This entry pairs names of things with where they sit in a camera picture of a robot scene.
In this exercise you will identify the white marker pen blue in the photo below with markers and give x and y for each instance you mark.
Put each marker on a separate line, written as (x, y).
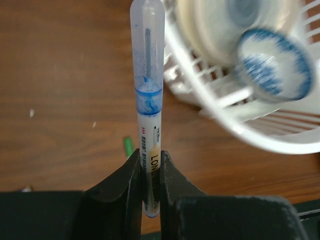
(149, 127)

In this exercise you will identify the tan rimmed plate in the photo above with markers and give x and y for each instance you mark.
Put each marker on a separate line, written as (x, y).
(213, 27)

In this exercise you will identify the blue white patterned bowl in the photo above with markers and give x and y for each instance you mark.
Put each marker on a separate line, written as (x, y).
(277, 67)

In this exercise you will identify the green pen cap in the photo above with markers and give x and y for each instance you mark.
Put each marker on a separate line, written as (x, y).
(128, 146)

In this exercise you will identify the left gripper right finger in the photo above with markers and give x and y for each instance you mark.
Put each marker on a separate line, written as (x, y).
(187, 213)

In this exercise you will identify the white plastic dish basket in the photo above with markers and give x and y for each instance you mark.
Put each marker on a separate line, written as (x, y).
(288, 128)

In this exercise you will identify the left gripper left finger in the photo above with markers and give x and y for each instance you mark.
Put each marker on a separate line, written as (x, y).
(110, 210)

